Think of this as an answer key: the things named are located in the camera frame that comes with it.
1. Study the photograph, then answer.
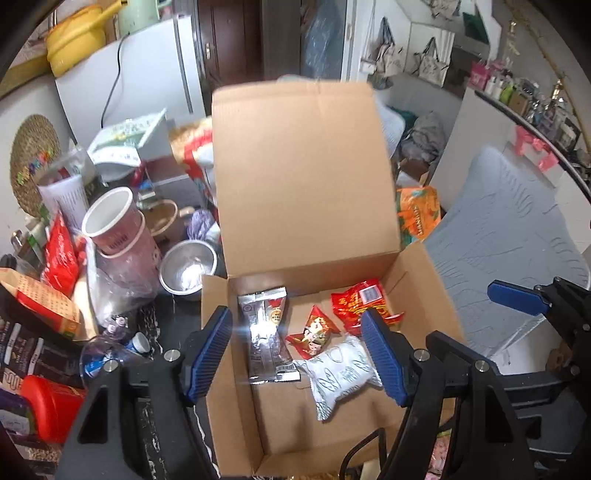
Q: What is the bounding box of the white tote bag right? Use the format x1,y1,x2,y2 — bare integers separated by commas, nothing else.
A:
412,36,453,88

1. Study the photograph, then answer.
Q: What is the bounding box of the yellow pot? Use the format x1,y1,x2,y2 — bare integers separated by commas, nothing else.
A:
45,1,127,78

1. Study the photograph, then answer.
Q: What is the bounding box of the black printed box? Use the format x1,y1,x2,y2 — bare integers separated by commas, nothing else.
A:
0,318,82,394

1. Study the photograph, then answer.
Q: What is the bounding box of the open cardboard box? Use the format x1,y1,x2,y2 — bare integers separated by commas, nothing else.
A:
201,81,463,477

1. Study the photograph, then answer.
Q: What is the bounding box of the white refrigerator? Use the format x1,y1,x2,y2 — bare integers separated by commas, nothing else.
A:
55,15,205,147

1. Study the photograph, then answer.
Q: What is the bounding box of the small red cartoon snack packet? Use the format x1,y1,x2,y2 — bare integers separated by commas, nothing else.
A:
286,305,339,360

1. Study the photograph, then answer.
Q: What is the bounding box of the steel bowl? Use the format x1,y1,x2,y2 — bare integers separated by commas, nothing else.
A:
159,240,218,301

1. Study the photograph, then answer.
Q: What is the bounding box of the clear glass measuring jug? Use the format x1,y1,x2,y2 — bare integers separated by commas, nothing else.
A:
79,323,152,381

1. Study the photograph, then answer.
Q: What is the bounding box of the white patterned snack pouch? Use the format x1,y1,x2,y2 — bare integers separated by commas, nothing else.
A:
294,334,383,422

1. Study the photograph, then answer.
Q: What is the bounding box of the red gold-lettered snack packet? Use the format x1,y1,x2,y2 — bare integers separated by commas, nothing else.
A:
331,278,405,337

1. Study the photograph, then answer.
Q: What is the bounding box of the light green electric kettle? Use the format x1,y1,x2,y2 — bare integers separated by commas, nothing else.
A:
117,0,173,37

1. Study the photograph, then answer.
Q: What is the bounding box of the white cabinet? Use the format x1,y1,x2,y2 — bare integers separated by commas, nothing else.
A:
428,86,591,218

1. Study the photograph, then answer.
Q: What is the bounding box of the red foil bag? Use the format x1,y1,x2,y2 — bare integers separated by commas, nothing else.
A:
41,210,79,297

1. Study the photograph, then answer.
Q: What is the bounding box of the silver foil snack packet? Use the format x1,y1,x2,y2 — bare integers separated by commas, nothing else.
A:
238,287,301,385

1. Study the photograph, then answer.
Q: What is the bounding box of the red plastic container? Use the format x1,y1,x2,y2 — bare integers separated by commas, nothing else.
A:
21,375,85,445

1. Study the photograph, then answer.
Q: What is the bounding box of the pink paper cup stack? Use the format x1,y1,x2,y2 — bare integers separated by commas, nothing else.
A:
81,187,161,298

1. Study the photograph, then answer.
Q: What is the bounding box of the orange snack bag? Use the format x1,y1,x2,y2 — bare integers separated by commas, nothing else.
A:
397,186,441,247

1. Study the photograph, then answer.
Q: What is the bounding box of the white tote bag left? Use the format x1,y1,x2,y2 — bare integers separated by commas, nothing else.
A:
360,17,404,90

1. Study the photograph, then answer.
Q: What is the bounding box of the dark brown door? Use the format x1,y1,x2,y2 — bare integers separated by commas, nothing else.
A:
197,0,263,91

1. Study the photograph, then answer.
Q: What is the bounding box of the woven round mat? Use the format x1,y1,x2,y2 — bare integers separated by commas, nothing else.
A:
10,114,61,217

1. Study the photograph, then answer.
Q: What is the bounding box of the white tote bag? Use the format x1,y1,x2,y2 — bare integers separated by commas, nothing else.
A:
360,17,404,90
412,36,453,88

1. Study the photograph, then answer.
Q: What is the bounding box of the grey leaf-pattern covered chair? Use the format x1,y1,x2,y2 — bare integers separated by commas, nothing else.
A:
424,145,590,356

